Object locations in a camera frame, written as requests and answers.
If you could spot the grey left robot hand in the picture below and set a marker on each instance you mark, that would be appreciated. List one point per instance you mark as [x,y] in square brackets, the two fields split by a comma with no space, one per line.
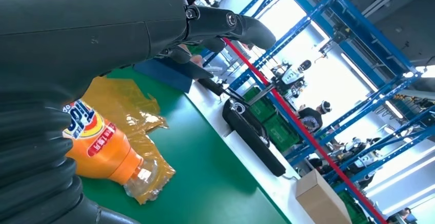
[85,29]

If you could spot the orange Tide detergent bottle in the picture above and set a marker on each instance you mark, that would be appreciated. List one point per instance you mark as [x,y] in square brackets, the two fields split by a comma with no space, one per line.
[102,147]

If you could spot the red metal bar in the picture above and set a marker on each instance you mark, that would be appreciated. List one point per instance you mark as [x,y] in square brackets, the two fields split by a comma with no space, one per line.
[292,113]

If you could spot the green table mat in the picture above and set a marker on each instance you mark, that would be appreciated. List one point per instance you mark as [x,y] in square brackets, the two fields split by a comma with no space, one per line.
[204,181]

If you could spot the black handheld device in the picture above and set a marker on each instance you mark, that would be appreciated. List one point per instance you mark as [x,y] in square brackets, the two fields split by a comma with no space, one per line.
[210,86]

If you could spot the green plastic crate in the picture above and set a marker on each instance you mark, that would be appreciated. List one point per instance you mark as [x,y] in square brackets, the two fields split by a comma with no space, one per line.
[260,107]
[282,134]

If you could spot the blue folio case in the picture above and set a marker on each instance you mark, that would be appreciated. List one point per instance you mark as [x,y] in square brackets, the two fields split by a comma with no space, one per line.
[159,74]

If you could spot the yellow tape sheet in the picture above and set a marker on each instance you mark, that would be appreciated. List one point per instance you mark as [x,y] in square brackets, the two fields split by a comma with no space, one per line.
[136,113]

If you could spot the white humanoid robot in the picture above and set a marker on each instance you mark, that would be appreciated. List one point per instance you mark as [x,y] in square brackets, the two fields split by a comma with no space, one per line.
[290,78]

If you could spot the person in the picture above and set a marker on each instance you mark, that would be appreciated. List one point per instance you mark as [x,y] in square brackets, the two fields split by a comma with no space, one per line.
[402,215]
[311,119]

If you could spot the blue metal rack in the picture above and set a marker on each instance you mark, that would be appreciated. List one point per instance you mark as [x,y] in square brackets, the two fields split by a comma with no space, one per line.
[370,29]

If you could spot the black foam-lined case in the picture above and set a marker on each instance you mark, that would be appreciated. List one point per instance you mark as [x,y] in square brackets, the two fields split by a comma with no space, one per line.
[251,137]

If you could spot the cardboard box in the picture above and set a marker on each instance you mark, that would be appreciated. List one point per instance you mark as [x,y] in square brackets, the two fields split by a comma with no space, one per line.
[319,198]

